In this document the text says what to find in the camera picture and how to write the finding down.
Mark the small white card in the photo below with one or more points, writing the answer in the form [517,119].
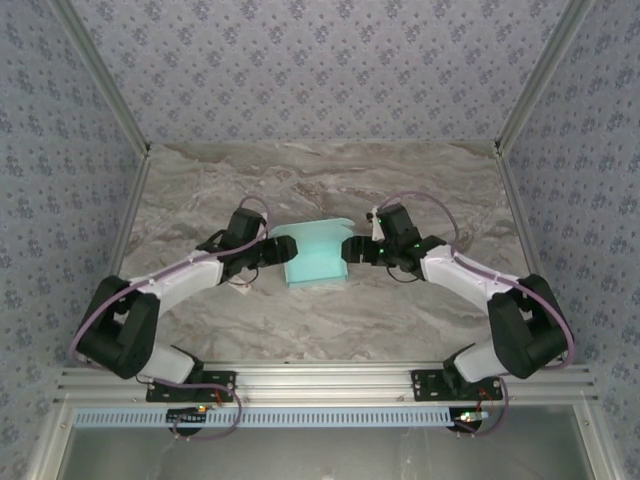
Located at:
[244,287]

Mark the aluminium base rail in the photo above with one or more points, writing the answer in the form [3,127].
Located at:
[320,382]

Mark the left small circuit board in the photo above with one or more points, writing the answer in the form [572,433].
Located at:
[187,414]

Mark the light blue paper box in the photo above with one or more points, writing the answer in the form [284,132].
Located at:
[315,255]

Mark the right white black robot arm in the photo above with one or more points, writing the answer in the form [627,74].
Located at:
[450,270]

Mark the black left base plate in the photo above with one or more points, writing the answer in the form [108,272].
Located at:
[220,385]

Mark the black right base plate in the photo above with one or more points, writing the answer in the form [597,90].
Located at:
[425,385]

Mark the right small circuit board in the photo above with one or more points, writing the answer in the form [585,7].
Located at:
[470,417]

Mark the small circuit board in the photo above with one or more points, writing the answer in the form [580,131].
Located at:
[470,417]
[187,414]

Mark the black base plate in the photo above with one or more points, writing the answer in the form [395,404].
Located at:
[220,385]
[425,385]

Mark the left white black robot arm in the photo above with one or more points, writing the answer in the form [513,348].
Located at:
[185,275]

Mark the aluminium frame post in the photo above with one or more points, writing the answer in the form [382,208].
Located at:
[545,75]
[100,75]

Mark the aluminium side rail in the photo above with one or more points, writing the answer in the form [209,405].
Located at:
[525,240]
[120,240]

